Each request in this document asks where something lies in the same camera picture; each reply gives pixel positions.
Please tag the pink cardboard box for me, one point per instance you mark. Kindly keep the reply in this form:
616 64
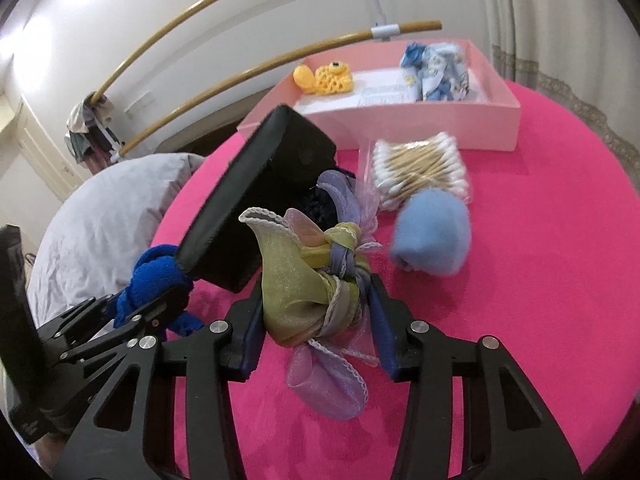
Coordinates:
400 125

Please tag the dark wooden furniture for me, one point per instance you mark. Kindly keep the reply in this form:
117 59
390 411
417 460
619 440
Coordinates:
215 132

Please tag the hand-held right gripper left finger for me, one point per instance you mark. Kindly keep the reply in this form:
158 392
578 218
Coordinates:
252 350

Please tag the white wall switch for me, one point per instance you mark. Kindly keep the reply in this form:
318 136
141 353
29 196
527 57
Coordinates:
139 105

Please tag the cream cabinet door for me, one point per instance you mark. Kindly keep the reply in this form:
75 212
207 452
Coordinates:
30 160

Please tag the curved wooden pole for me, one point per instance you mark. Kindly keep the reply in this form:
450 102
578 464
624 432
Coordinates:
200 4
420 26

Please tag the hanging clothes bundle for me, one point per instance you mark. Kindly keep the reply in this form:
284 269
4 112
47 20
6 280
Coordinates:
82 125

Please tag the black knitted scrunchie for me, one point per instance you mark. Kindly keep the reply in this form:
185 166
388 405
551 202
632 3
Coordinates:
322 207

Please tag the clear packet of cotton swabs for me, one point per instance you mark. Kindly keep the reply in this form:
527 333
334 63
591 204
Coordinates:
415 165

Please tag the cream curtain with lace trim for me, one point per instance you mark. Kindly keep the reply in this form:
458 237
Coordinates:
575 35

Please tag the white pole with clamp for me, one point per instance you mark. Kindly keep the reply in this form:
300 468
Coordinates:
385 31

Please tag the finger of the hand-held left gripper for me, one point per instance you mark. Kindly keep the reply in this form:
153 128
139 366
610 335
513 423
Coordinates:
75 316
165 302

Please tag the black leather pouch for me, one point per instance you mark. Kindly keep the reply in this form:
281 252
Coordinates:
280 160

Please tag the grey pillow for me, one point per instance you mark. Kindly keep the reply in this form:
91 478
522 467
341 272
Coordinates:
100 225

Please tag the green purple organza bow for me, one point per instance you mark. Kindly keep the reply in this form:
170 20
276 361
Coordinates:
285 280

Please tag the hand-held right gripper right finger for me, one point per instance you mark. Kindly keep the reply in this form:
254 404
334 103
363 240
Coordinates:
385 345

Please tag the dark blue knitted item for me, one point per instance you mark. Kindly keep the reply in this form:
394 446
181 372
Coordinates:
155 270

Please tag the yellow crochet toy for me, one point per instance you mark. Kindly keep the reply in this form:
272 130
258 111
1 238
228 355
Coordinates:
325 77

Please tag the blue cartoon print cloth bag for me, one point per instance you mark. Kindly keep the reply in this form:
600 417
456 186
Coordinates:
435 75

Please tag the light blue sock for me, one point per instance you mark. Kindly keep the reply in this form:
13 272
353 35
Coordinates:
430 230

